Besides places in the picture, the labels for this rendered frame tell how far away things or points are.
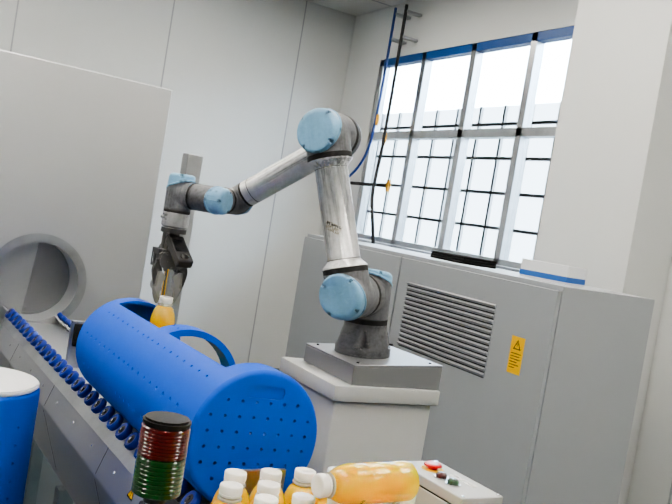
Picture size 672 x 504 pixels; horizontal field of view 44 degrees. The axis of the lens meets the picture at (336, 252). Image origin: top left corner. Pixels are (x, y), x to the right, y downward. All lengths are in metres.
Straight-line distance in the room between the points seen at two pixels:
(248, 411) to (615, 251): 2.94
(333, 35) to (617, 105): 3.66
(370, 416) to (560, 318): 1.24
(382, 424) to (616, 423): 1.55
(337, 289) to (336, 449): 0.40
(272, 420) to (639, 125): 3.06
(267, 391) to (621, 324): 2.02
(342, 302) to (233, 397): 0.52
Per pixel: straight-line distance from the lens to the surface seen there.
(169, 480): 1.10
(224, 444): 1.64
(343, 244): 2.05
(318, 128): 2.07
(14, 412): 2.07
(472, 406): 3.49
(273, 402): 1.66
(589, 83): 4.66
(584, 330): 3.27
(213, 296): 7.15
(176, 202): 2.31
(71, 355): 2.86
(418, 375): 2.17
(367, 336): 2.17
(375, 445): 2.16
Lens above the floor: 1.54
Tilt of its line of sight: 2 degrees down
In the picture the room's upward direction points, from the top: 9 degrees clockwise
